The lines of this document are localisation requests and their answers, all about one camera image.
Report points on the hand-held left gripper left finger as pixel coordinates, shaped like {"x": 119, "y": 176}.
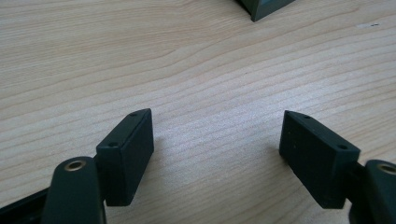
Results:
{"x": 124, "y": 161}

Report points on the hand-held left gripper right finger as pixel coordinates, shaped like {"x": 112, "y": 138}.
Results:
{"x": 314, "y": 161}

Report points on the dark box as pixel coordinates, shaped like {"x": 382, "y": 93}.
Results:
{"x": 263, "y": 7}

